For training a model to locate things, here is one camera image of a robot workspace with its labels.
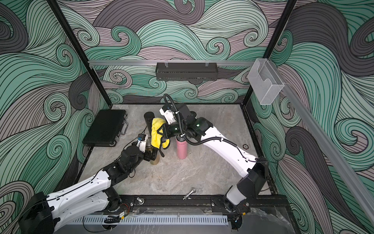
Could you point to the black case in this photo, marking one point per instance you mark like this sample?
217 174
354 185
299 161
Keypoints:
107 128

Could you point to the clear plastic wall holder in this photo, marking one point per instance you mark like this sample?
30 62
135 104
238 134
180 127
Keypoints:
265 80

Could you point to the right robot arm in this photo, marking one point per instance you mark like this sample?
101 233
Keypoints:
183 123

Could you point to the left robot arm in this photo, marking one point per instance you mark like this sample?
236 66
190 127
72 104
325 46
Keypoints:
45 214

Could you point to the pink thermos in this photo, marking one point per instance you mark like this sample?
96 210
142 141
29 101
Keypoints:
182 147

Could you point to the black thermos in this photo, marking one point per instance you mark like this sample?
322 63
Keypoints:
148 117

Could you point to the silver bolt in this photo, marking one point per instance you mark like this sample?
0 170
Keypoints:
188 195

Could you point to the gold thermos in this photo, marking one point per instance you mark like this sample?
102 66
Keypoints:
149 145

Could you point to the white slotted cable duct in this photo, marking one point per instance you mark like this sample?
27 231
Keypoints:
155 219

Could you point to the yellow cleaning cloth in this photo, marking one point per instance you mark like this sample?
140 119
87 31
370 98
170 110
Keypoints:
158 140

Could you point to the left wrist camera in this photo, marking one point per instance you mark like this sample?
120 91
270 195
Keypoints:
142 142

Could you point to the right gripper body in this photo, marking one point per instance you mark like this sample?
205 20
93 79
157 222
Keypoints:
173 130

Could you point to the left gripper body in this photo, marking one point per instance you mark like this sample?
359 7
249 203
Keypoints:
147 157

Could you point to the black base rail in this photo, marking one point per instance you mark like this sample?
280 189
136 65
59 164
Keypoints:
214 203

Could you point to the black wall shelf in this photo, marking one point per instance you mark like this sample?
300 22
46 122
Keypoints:
186 71

